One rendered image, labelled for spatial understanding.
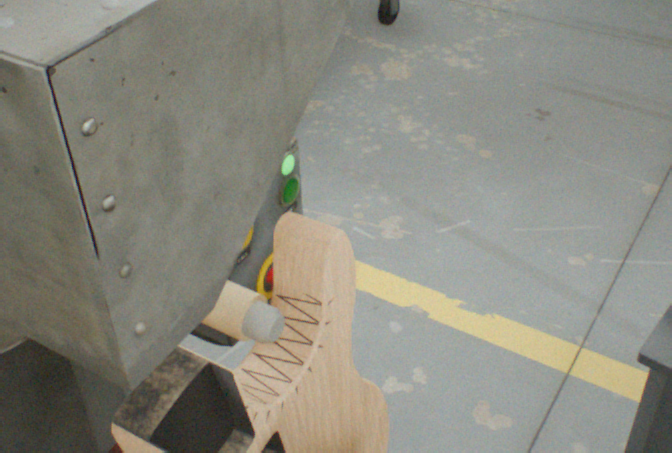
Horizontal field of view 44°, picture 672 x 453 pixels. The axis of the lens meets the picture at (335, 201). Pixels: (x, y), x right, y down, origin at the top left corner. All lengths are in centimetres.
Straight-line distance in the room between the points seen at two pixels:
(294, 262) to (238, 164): 23
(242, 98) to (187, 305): 9
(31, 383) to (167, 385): 52
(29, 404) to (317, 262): 54
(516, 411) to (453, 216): 74
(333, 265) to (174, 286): 24
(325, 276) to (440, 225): 202
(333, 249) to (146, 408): 16
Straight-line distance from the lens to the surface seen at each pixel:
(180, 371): 50
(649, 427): 144
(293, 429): 60
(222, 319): 54
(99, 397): 117
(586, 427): 211
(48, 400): 104
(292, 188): 94
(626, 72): 347
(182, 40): 29
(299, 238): 55
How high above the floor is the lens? 164
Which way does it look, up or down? 38 degrees down
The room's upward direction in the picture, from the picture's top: 2 degrees counter-clockwise
